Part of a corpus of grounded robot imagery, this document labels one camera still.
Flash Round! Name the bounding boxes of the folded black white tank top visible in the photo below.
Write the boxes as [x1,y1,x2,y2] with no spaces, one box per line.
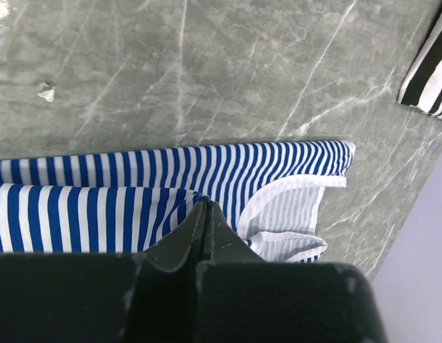
[398,8,442,120]

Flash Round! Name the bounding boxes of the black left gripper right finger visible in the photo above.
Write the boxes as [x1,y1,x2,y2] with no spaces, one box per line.
[196,203,387,342]

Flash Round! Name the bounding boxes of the blue white striped tank top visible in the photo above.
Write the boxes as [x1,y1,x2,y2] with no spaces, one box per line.
[0,140,355,263]

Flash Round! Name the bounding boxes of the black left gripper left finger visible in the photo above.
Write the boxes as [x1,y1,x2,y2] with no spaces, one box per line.
[0,200,208,342]

